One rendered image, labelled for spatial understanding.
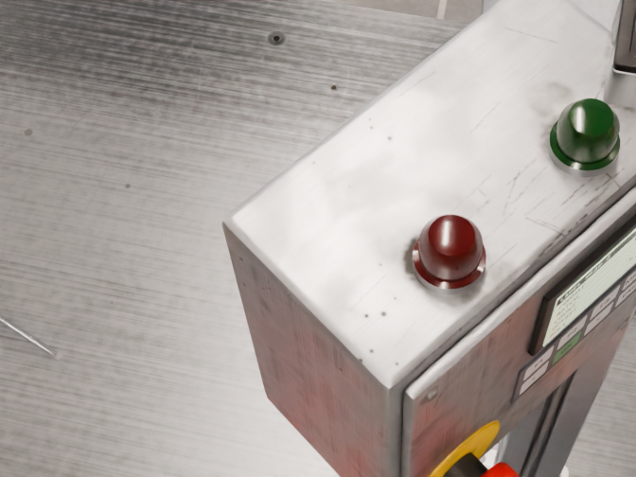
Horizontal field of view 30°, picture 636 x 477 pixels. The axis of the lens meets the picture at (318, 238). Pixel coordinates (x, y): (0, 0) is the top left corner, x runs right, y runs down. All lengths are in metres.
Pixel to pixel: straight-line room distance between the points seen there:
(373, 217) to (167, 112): 0.83
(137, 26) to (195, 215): 0.25
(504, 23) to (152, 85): 0.82
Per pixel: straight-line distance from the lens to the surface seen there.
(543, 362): 0.53
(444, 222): 0.41
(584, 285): 0.47
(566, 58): 0.48
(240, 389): 1.10
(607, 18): 1.32
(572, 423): 0.79
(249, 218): 0.44
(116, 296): 1.16
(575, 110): 0.44
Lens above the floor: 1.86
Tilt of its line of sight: 62 degrees down
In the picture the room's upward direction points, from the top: 6 degrees counter-clockwise
